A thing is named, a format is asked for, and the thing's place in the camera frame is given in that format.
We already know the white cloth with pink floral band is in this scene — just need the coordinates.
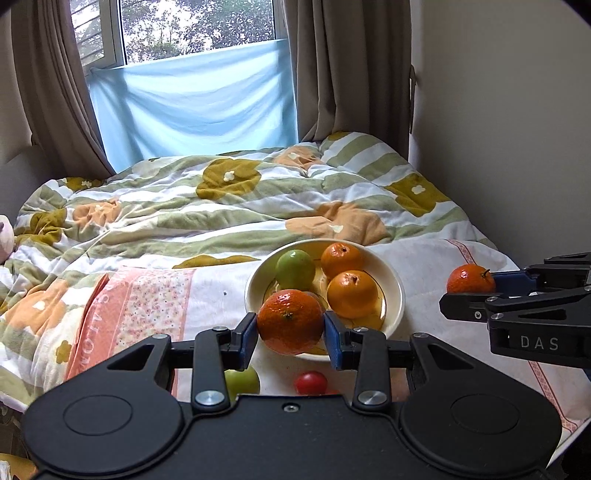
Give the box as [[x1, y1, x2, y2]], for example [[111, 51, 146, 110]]
[[65, 237, 578, 435]]

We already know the green striped floral quilt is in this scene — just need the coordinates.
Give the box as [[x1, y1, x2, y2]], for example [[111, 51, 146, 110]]
[[0, 131, 498, 411]]

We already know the green apple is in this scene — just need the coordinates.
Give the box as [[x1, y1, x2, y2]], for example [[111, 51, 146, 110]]
[[276, 250, 317, 291], [225, 367, 260, 401]]

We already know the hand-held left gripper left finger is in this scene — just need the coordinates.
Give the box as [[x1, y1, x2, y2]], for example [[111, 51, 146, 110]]
[[106, 312, 259, 414]]

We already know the red cherry tomato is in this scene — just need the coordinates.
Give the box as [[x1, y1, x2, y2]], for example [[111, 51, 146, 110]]
[[294, 371, 328, 396]]

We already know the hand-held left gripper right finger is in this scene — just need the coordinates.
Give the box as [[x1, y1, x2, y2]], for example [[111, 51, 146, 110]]
[[323, 310, 485, 412]]

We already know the large orange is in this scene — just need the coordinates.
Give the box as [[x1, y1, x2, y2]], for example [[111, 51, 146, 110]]
[[327, 270, 379, 319]]

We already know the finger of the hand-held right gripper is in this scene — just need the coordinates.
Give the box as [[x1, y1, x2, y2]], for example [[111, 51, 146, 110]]
[[492, 251, 591, 296], [438, 286, 591, 335]]

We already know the beige curtain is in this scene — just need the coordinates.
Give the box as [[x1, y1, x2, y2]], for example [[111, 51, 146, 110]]
[[283, 0, 413, 162], [10, 0, 116, 177]]

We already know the yellow object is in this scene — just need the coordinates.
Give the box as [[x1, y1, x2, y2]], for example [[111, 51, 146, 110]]
[[0, 453, 38, 480]]

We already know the light blue window cloth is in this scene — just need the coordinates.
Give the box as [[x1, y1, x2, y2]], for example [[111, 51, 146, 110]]
[[88, 38, 298, 172]]

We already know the white window frame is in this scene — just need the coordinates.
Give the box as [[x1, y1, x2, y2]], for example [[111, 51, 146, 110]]
[[69, 0, 288, 70]]

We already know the small mandarin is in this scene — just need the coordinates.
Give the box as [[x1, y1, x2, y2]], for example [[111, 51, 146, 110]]
[[446, 264, 496, 295], [257, 289, 325, 356], [320, 242, 365, 279]]

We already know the cream bowl with duck print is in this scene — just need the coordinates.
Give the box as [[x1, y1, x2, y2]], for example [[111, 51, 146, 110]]
[[244, 238, 406, 361]]

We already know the pink plush toy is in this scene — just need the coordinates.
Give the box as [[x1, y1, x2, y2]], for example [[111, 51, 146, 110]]
[[0, 215, 16, 264]]

